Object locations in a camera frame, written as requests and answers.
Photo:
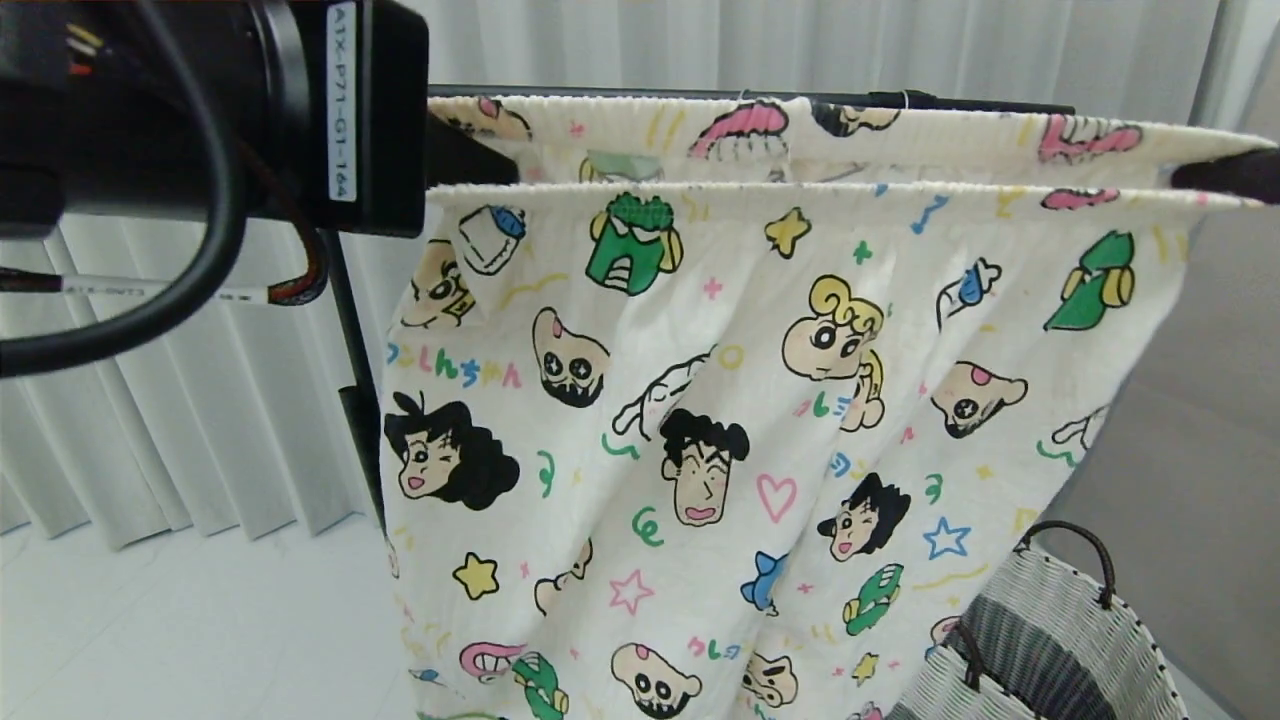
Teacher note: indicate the white curtain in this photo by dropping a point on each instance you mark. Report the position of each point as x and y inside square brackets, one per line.
[200, 430]

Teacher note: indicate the beige partition panel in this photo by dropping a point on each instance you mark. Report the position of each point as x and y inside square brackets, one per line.
[1200, 400]

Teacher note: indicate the white laundry basket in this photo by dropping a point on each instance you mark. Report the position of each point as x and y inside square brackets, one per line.
[1060, 640]

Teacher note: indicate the black clothes rack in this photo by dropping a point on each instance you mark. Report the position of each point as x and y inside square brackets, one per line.
[650, 95]

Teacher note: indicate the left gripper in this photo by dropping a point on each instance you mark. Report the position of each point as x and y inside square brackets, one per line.
[390, 120]

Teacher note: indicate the cream printed garment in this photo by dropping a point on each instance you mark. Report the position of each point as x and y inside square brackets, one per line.
[700, 400]

